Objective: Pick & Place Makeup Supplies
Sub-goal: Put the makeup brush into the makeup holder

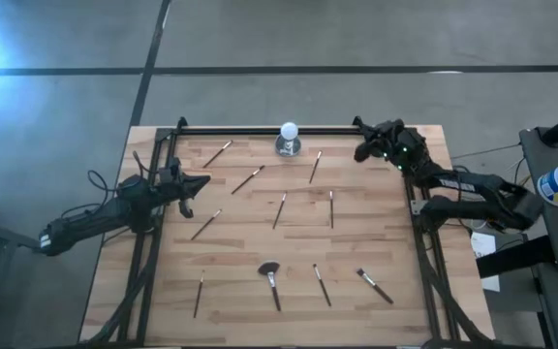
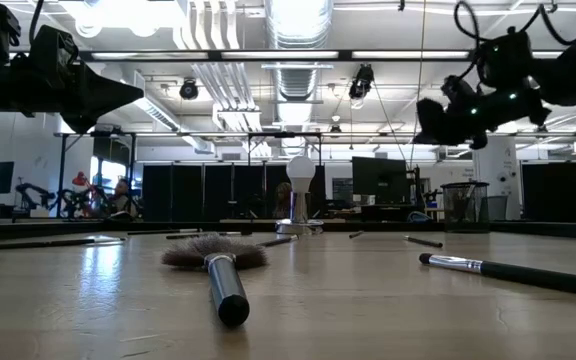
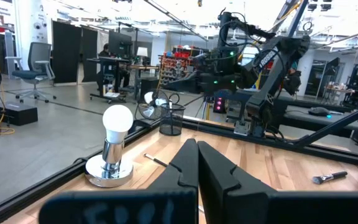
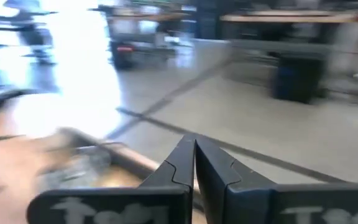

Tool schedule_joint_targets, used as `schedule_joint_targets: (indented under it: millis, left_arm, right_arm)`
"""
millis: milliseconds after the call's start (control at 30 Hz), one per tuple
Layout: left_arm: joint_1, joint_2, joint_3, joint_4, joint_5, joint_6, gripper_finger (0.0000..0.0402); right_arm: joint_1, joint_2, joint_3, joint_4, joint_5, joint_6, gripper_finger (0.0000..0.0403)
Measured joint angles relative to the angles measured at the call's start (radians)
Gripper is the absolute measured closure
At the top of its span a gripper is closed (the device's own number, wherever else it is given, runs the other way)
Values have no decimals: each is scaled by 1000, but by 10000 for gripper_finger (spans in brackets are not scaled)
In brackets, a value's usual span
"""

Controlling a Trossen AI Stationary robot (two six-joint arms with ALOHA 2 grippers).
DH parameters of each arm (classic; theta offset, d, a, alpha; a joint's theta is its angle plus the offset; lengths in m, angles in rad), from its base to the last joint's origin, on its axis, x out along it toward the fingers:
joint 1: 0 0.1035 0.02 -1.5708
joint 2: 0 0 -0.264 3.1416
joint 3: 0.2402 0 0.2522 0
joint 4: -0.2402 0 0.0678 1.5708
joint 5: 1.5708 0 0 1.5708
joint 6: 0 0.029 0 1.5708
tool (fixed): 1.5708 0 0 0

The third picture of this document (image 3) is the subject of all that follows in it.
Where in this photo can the grey office chair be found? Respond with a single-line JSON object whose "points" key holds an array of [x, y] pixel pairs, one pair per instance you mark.
{"points": [[39, 57]]}

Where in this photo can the thin black makeup brush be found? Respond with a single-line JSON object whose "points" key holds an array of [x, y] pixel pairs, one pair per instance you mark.
{"points": [[158, 161]]}

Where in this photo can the black room divider panel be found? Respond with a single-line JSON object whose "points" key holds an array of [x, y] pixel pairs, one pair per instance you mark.
{"points": [[66, 53], [89, 56]]}

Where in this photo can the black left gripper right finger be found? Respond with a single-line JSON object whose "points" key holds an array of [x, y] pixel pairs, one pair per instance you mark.
{"points": [[228, 202]]}

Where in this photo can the person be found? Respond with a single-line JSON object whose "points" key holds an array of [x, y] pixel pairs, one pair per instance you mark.
{"points": [[106, 53], [292, 81]]}

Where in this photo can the black side table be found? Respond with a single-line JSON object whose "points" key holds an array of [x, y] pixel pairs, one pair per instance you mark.
{"points": [[315, 123]]}

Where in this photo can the black desk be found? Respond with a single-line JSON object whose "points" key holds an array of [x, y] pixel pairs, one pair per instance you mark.
{"points": [[107, 61]]}

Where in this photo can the black diagonal frame strut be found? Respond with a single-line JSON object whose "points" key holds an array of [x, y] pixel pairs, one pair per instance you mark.
{"points": [[337, 124]]}

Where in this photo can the wooden desk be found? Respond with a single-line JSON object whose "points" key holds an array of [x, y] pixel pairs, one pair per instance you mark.
{"points": [[145, 67]]}

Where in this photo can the white shade table lamp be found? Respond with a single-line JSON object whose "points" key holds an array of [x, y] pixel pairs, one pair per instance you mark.
{"points": [[142, 51]]}

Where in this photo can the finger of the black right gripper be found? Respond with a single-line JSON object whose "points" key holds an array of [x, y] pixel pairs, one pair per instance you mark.
{"points": [[191, 77]]}

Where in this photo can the cluttered wooden table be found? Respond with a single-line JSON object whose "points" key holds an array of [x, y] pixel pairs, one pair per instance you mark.
{"points": [[339, 91]]}

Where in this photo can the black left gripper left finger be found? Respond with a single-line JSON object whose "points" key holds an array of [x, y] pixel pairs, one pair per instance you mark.
{"points": [[166, 205]]}

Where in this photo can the black computer monitor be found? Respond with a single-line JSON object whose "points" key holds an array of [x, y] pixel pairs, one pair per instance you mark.
{"points": [[120, 43]]}

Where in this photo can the black device with LED lights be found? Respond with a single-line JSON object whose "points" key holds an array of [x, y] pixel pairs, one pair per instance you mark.
{"points": [[219, 104]]}

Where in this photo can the black box on floor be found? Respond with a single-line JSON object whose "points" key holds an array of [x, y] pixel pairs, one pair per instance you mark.
{"points": [[14, 113]]}

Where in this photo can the black brush silver ferrule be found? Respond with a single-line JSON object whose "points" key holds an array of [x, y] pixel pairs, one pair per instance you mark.
{"points": [[337, 175]]}

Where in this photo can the white bulb chrome lamp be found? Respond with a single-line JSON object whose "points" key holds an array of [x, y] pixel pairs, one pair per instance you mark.
{"points": [[117, 119]]}

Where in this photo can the black tripod stand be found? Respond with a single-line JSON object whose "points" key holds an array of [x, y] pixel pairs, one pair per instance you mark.
{"points": [[204, 107]]}

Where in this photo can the white column with cameras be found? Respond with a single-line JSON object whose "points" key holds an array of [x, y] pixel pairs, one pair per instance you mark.
{"points": [[39, 28]]}

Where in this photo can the black cabinet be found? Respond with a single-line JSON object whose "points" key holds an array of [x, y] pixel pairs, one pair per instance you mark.
{"points": [[149, 88]]}

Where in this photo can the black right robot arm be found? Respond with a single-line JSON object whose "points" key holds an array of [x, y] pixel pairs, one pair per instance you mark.
{"points": [[270, 77]]}

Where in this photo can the black computer mouse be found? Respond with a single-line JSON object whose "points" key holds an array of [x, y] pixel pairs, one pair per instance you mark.
{"points": [[319, 111]]}

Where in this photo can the red parts shelf rack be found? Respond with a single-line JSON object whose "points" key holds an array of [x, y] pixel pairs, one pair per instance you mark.
{"points": [[174, 67]]}

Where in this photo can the black mesh pencil cup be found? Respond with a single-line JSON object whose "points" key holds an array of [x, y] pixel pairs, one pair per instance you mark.
{"points": [[172, 121]]}

